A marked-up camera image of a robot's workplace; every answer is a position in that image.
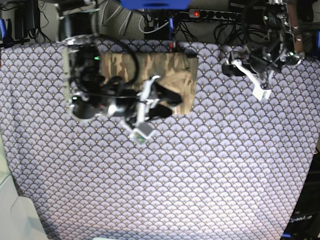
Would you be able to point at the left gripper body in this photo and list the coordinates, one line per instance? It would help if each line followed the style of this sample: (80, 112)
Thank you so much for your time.
(257, 65)

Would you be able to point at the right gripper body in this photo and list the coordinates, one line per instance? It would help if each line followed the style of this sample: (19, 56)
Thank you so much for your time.
(135, 111)

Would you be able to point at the camouflage T-shirt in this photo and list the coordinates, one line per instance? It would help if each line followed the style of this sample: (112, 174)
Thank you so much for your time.
(177, 71)

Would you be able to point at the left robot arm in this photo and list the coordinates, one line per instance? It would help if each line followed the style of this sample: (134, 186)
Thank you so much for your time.
(282, 30)

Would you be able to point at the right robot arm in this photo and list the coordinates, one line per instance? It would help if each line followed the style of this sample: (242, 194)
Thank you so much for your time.
(89, 94)

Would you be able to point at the black power strip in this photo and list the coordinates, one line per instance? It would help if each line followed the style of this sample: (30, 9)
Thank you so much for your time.
(214, 15)

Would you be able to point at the red and black clamp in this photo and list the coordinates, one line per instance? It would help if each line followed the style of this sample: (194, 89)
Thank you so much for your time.
(173, 47)

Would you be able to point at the fan-patterned purple tablecloth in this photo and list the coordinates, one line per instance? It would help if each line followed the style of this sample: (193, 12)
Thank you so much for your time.
(231, 169)

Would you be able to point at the black power adapter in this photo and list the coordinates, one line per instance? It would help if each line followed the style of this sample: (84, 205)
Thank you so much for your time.
(26, 19)

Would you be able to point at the white plastic bin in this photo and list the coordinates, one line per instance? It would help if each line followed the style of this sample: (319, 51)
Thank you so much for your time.
(18, 216)

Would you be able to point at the black OpenArm box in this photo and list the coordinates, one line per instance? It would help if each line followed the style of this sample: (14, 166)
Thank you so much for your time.
(304, 223)

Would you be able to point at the blue clamp handle right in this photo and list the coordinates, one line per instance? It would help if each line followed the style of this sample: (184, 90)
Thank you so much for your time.
(316, 46)

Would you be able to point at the blue clamp handle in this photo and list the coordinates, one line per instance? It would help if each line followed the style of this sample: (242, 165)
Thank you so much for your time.
(3, 29)
(316, 46)

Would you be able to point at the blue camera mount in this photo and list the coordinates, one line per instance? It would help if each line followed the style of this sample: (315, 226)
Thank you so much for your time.
(155, 4)

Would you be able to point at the blue clamp handle left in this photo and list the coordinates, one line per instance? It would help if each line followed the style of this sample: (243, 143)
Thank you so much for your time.
(3, 29)

